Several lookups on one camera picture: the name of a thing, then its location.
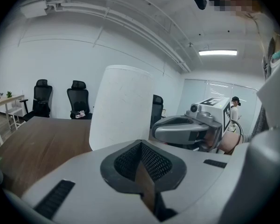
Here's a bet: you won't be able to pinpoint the person's right hand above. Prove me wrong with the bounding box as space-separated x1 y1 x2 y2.
196 131 215 147

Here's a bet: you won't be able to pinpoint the white ceiling pipes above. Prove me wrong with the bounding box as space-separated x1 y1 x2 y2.
45 0 192 73

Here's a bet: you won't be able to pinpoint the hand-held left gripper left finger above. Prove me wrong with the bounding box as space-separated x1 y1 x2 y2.
21 139 159 224

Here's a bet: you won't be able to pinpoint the person's grey cardigan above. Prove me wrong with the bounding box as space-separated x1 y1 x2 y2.
242 34 280 144

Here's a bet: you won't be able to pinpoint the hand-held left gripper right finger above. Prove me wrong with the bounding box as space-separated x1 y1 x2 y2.
141 140 231 222

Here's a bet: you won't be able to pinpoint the white ceiling junction box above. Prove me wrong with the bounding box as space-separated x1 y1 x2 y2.
21 0 49 19

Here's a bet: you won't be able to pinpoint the person's right forearm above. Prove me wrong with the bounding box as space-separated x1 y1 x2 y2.
219 132 242 155

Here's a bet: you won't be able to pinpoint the black mesh office chair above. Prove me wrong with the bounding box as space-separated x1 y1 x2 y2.
66 80 94 120
19 79 54 123
150 94 164 130

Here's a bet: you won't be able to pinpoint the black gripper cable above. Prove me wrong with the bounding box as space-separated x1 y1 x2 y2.
231 119 245 148

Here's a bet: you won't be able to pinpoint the long ceiling light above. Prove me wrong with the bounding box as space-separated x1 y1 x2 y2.
198 49 238 56

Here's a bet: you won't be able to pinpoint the white table lamp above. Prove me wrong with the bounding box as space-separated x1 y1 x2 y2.
88 64 154 152

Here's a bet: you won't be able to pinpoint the white stool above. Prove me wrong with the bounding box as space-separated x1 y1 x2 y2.
5 101 24 130

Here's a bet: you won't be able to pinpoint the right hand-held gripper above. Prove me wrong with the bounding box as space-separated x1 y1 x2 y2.
152 97 231 153

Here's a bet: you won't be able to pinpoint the light wooden white-legged table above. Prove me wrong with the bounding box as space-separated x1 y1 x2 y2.
0 94 26 146

